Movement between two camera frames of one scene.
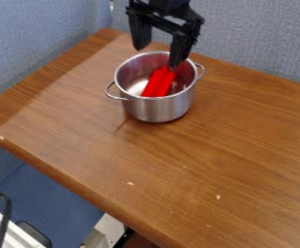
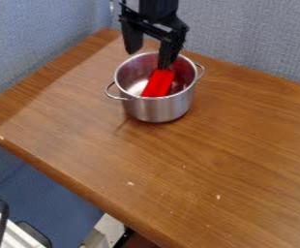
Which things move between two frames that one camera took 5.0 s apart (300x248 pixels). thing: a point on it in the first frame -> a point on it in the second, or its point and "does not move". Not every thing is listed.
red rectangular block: [158, 82] does not move
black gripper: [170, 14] -> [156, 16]
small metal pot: [133, 74] does not move
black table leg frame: [120, 242] does not move
